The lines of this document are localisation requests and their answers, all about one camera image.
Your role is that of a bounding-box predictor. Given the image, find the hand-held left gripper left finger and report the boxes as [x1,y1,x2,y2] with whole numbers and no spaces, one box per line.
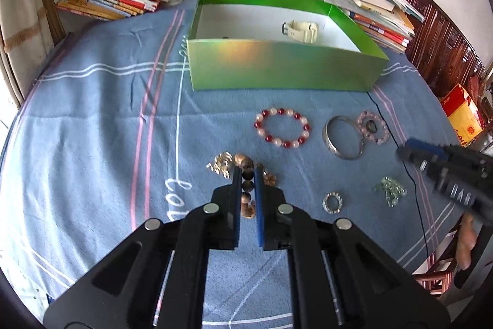
[43,165,243,329]

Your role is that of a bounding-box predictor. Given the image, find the cream curtain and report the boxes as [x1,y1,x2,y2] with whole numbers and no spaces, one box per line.
[0,0,51,110]

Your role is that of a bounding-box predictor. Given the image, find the red and yellow bag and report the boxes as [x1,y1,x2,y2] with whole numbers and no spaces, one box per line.
[439,83,488,148]

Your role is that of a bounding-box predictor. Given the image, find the person's right hand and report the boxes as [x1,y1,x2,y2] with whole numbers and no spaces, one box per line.
[454,215,479,272]

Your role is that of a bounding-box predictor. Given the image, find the tall pile of books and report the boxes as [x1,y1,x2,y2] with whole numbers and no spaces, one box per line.
[302,0,426,54]

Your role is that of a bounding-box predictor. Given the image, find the small clear bead bracelet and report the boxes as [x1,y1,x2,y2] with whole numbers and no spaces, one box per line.
[322,191,344,214]

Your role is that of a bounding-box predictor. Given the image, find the green bead bracelet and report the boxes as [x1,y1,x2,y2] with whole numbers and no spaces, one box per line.
[373,177,408,207]

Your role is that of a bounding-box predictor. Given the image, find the pink crystal bead bracelet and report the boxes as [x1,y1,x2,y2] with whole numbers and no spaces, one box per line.
[355,111,389,145]

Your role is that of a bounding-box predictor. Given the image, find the green cardboard box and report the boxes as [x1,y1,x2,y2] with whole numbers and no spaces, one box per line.
[187,0,389,93]

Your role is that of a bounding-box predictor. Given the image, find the red wooden stool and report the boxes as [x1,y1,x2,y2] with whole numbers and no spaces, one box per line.
[416,248,459,295]

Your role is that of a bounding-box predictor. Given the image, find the brown wooden bead bracelet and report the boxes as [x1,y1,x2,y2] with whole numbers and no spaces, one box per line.
[233,154,279,222]

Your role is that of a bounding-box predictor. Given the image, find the silver bangle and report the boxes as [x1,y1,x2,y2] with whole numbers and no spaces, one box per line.
[322,115,366,160]

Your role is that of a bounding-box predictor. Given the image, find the carved wooden headboard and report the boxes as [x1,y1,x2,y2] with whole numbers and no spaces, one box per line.
[373,0,493,98]

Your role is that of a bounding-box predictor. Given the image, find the black cable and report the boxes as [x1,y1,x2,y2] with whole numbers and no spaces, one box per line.
[367,91,433,265]

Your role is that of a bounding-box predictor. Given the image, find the cream wrist watch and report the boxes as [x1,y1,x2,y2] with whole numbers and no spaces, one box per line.
[282,21,320,43]

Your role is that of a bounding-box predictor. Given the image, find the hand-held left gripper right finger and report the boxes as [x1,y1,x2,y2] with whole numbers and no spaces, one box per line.
[254,165,451,329]

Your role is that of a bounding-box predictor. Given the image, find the red and white bead bracelet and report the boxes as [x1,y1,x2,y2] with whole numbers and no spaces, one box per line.
[253,107,312,150]

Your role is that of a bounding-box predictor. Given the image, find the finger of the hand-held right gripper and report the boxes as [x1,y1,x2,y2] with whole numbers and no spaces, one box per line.
[406,137,449,156]
[397,146,438,172]

